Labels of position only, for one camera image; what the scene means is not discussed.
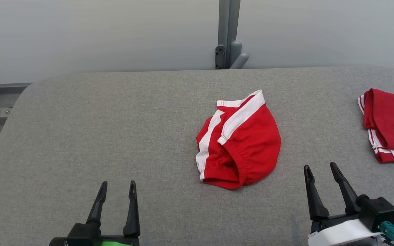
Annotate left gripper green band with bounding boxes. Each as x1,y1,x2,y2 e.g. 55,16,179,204
48,180,141,246

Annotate teal cable connector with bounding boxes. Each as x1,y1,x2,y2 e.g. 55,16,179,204
380,221,394,246

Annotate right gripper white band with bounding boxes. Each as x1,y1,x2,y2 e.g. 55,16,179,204
304,162,394,246

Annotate red white-sleeved shirt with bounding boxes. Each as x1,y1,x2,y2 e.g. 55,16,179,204
358,88,394,164

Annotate red white-striped shorts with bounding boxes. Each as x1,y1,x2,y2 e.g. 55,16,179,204
196,90,282,190

